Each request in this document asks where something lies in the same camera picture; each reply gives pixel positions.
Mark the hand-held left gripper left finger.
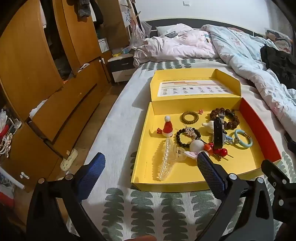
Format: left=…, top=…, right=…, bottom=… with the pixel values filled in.
left=26, top=152, right=106, bottom=241

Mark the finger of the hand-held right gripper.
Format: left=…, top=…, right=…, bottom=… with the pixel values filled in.
left=261, top=159, right=296, bottom=210

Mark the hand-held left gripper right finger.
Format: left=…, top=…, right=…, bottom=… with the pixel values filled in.
left=196, top=151, right=275, bottom=241

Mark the red berries hairpin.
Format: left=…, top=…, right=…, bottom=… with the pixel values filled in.
left=205, top=142, right=233, bottom=160

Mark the yellow cardboard box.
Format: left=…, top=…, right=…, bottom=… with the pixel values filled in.
left=131, top=68, right=282, bottom=193

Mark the white rabbit plush hair clip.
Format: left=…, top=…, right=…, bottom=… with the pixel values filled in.
left=185, top=140, right=206, bottom=159

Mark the blue plastic hair clip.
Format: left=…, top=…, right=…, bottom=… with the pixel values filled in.
left=224, top=134, right=239, bottom=144

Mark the black strap wristwatch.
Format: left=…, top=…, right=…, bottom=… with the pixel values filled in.
left=211, top=113, right=228, bottom=150

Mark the light blue bangle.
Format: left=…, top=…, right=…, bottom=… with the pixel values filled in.
left=235, top=129, right=253, bottom=147

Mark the white duck hair clip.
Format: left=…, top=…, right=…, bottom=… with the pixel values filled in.
left=202, top=120, right=215, bottom=134

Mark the black bead bracelet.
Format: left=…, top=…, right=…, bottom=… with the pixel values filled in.
left=176, top=128, right=201, bottom=146

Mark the clear pearl hair claw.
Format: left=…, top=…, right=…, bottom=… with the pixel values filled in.
left=153, top=137, right=187, bottom=181

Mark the brown rough bead bracelet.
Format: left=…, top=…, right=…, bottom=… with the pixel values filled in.
left=210, top=108, right=240, bottom=130

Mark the olive bead bracelet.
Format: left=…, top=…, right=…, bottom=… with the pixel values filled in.
left=180, top=111, right=199, bottom=125

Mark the red santa hat hair clip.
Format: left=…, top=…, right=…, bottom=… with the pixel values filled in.
left=157, top=115, right=174, bottom=137

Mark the person's left hand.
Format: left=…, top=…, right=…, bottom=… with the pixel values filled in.
left=128, top=235, right=159, bottom=241

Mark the cream clog slipper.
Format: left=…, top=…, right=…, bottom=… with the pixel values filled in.
left=60, top=148, right=78, bottom=171

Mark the green leaf print bedsheet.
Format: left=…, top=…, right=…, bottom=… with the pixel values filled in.
left=67, top=57, right=296, bottom=241

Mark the white rod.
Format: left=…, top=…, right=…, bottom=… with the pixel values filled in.
left=0, top=166, right=25, bottom=189

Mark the white cloth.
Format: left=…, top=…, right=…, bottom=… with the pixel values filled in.
left=29, top=100, right=48, bottom=117

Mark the pile of trinkets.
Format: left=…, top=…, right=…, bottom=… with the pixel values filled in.
left=0, top=108, right=22, bottom=159

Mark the red plastic bag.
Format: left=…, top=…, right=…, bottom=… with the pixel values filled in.
left=0, top=185, right=15, bottom=209

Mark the dark and white nightstand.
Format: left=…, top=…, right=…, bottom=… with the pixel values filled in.
left=107, top=56, right=139, bottom=82

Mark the wooden wardrobe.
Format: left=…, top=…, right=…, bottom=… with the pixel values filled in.
left=0, top=0, right=130, bottom=193

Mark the black clothing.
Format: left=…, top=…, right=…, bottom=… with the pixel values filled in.
left=260, top=44, right=296, bottom=87

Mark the light blue printed quilt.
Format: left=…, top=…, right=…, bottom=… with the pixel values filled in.
left=200, top=24, right=296, bottom=135

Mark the white paper bag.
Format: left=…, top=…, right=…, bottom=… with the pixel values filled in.
left=98, top=38, right=110, bottom=53

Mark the pink quilt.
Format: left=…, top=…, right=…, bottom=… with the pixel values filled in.
left=133, top=29, right=219, bottom=64

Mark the clear plastic bag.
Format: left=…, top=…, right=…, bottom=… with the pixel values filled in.
left=129, top=22, right=152, bottom=48

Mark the printed pillow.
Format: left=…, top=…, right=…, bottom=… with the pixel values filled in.
left=264, top=28, right=294, bottom=54

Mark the dark grey headboard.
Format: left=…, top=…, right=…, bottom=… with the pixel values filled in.
left=143, top=19, right=266, bottom=39

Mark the white pillow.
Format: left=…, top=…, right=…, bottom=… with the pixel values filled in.
left=155, top=23, right=192, bottom=37

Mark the black hanging garment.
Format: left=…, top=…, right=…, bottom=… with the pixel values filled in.
left=89, top=0, right=104, bottom=25

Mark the wooden easel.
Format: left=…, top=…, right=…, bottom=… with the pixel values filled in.
left=120, top=0, right=142, bottom=30

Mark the grey hanging garment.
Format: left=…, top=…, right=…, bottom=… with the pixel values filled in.
left=77, top=0, right=92, bottom=17

